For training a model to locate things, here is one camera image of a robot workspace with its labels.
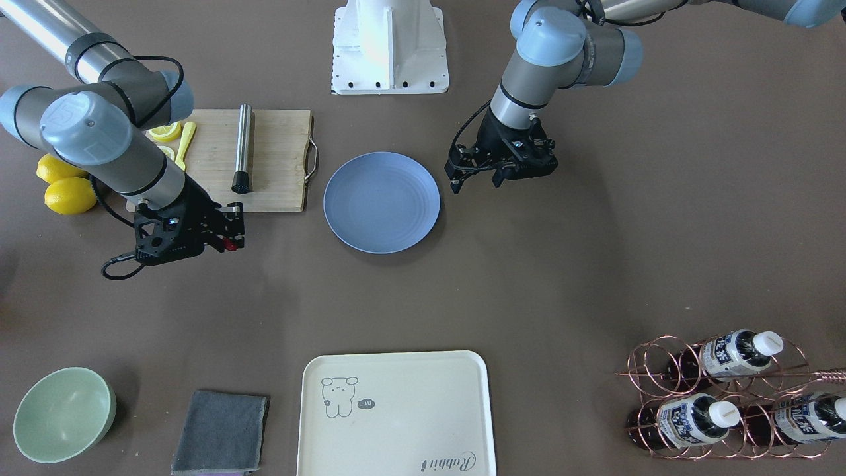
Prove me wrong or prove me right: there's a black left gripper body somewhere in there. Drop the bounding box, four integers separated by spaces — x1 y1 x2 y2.
463 108 558 187

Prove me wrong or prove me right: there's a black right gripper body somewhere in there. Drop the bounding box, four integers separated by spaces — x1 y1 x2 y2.
134 177 223 266

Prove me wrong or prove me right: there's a blue plate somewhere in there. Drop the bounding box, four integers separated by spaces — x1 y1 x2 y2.
323 151 440 254

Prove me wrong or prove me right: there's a red strawberry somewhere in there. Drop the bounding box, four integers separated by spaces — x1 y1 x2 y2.
221 237 240 252

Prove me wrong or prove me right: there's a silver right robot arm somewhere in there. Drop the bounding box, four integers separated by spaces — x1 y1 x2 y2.
1 1 244 267

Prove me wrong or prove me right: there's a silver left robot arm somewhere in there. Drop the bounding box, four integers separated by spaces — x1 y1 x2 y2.
444 1 690 194

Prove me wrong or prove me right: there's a steel muddler black tip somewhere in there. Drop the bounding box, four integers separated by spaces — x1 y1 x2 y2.
231 103 253 194

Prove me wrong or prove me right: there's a lemon slice near knife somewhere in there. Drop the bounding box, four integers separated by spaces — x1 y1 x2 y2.
158 145 176 161

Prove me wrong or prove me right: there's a wooden cutting board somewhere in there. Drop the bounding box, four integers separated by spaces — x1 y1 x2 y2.
126 109 319 213

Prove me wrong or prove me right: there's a whole lemon lower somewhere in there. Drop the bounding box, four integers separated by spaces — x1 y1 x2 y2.
44 177 96 215

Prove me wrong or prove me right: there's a whole lemon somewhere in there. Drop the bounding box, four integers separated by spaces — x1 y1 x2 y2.
36 154 88 184
44 177 96 215

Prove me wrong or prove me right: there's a lemon slice at edge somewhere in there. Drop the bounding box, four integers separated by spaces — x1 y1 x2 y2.
146 121 182 143

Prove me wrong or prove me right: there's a yellow plastic knife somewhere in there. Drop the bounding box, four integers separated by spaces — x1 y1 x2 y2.
173 121 197 171

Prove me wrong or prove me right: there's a whole lemon upper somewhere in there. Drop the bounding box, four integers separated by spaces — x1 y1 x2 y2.
36 154 88 184

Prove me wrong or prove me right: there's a green bowl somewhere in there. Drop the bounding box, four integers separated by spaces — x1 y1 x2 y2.
13 367 117 464

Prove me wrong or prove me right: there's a grey folded cloth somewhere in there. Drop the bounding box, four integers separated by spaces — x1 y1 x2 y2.
171 391 268 475

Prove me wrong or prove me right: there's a cream rabbit tray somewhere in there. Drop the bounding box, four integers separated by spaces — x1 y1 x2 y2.
297 350 498 475

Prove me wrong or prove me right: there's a drink bottle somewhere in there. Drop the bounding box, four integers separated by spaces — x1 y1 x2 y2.
625 393 741 451
662 329 785 391
742 392 845 447

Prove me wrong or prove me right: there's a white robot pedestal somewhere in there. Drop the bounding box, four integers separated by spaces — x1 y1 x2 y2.
330 1 450 95

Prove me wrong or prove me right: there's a copper wire bottle rack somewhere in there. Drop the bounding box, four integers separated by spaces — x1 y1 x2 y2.
621 335 844 461

